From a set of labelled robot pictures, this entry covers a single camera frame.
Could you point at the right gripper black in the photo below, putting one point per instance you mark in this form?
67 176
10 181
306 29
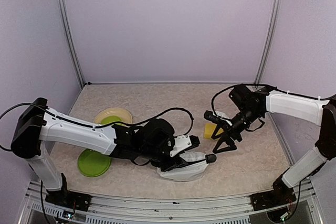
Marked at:
216 148

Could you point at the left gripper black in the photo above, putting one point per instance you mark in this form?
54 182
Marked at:
178 162

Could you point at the yellow sponge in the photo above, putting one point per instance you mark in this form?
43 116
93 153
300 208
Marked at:
209 127

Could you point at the white drawstring pouch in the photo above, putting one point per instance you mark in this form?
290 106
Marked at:
195 165

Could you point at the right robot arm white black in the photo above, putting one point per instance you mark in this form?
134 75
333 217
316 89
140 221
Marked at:
253 105

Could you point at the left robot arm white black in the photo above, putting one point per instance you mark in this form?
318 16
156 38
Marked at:
153 139

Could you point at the beige plate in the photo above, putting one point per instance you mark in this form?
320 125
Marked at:
124 114

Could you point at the green bowl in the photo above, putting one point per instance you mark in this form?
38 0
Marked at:
110 119

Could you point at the green plate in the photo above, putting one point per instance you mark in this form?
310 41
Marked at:
92 163

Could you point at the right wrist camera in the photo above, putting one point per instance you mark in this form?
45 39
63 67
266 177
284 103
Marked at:
209 115

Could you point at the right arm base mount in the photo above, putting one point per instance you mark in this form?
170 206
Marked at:
272 198

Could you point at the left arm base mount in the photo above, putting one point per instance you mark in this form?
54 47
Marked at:
69 199

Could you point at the front aluminium rail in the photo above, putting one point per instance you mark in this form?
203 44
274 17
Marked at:
115 209

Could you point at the right aluminium frame post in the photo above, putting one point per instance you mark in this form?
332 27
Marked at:
268 42

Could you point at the aluminium frame post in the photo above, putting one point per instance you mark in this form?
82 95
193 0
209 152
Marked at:
70 43
268 42

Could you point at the left aluminium frame post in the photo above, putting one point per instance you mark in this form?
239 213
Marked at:
70 43

